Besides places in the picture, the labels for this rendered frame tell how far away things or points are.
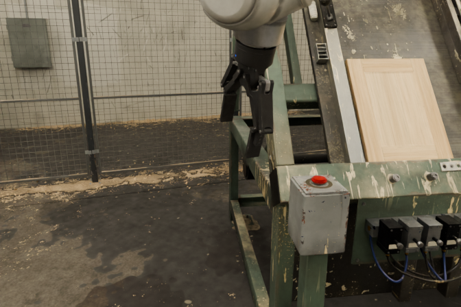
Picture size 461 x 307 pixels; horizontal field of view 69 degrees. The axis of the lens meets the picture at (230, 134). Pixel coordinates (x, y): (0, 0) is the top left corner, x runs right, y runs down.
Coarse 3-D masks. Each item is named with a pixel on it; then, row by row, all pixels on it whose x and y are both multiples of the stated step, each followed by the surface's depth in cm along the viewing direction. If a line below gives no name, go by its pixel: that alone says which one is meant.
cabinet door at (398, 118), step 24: (360, 72) 125; (384, 72) 126; (408, 72) 127; (360, 96) 121; (384, 96) 122; (408, 96) 123; (432, 96) 124; (360, 120) 118; (384, 120) 119; (408, 120) 120; (432, 120) 120; (384, 144) 116; (408, 144) 117; (432, 144) 117
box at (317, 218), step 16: (304, 176) 91; (304, 192) 82; (320, 192) 81; (336, 192) 82; (304, 208) 81; (320, 208) 82; (336, 208) 82; (288, 224) 95; (304, 224) 82; (320, 224) 83; (336, 224) 84; (304, 240) 84; (320, 240) 84; (336, 240) 85
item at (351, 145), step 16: (320, 16) 130; (320, 32) 131; (336, 32) 127; (336, 48) 125; (336, 64) 122; (336, 80) 120; (336, 96) 119; (336, 112) 119; (352, 112) 116; (352, 128) 114; (352, 144) 112; (352, 160) 110
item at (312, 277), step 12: (300, 264) 94; (312, 264) 89; (324, 264) 90; (300, 276) 94; (312, 276) 90; (324, 276) 91; (300, 288) 95; (312, 288) 91; (324, 288) 92; (300, 300) 95; (312, 300) 92
